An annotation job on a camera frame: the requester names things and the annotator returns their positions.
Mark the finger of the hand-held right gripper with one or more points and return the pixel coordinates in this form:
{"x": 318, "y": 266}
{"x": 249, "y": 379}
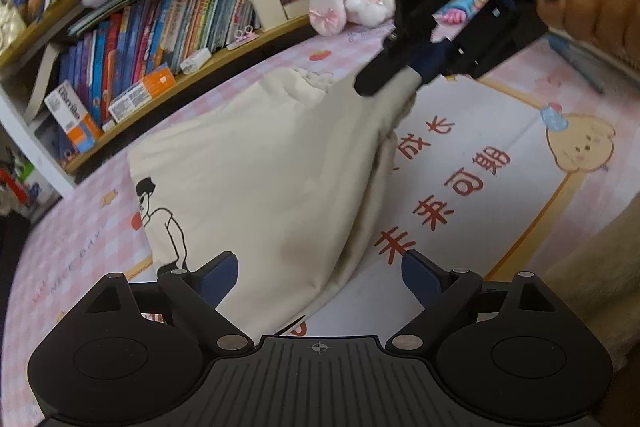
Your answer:
{"x": 435, "y": 62}
{"x": 380, "y": 74}

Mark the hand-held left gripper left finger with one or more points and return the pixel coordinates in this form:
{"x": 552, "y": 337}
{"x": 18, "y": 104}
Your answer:
{"x": 220, "y": 274}

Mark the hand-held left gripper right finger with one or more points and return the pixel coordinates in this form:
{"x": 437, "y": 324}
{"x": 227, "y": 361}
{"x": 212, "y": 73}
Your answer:
{"x": 420, "y": 277}

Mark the cream printed T-shirt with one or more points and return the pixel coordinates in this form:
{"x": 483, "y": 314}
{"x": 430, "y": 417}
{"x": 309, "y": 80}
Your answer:
{"x": 250, "y": 182}

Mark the blue pink doll toy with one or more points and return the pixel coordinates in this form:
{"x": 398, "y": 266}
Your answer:
{"x": 457, "y": 9}

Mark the pink checked desk mat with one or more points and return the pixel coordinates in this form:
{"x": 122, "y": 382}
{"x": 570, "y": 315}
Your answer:
{"x": 475, "y": 207}

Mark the pink white clips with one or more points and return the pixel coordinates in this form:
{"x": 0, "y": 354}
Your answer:
{"x": 245, "y": 36}

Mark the blue picture books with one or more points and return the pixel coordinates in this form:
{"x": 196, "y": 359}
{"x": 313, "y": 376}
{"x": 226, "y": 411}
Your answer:
{"x": 585, "y": 57}

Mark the white rectangular box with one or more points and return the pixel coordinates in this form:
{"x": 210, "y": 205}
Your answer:
{"x": 196, "y": 61}

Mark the flat orange white box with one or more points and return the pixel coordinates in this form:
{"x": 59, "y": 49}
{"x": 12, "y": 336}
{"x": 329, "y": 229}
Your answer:
{"x": 140, "y": 92}

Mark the wooden bookshelf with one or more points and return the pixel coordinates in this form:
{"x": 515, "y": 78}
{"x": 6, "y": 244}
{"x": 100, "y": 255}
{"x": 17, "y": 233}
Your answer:
{"x": 45, "y": 162}

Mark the tall orange white box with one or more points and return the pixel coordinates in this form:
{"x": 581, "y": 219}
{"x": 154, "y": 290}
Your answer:
{"x": 70, "y": 112}

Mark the row of colourful books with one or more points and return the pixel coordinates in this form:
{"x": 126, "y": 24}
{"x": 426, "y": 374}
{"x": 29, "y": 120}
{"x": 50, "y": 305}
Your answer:
{"x": 150, "y": 42}

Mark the cream pearl handbag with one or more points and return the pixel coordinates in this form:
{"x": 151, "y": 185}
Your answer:
{"x": 10, "y": 27}

